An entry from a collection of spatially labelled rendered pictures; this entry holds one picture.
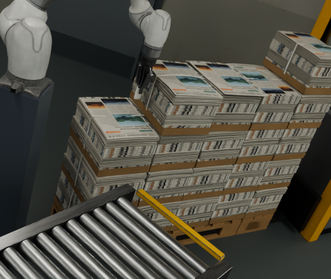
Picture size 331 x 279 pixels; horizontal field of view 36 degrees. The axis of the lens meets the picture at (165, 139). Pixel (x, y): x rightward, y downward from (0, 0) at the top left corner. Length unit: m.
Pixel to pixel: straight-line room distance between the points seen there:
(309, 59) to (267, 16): 1.85
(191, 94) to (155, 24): 0.37
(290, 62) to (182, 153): 0.87
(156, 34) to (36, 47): 0.56
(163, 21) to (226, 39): 2.50
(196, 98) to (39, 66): 0.76
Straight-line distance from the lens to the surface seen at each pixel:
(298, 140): 3.17
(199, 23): 4.73
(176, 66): 2.65
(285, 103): 2.86
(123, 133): 2.35
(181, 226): 1.93
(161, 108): 2.41
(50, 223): 1.80
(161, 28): 2.30
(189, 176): 2.73
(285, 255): 3.47
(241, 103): 2.64
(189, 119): 2.46
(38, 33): 2.05
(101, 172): 2.40
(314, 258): 3.59
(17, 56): 2.08
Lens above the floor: 1.99
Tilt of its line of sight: 29 degrees down
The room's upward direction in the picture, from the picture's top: 19 degrees clockwise
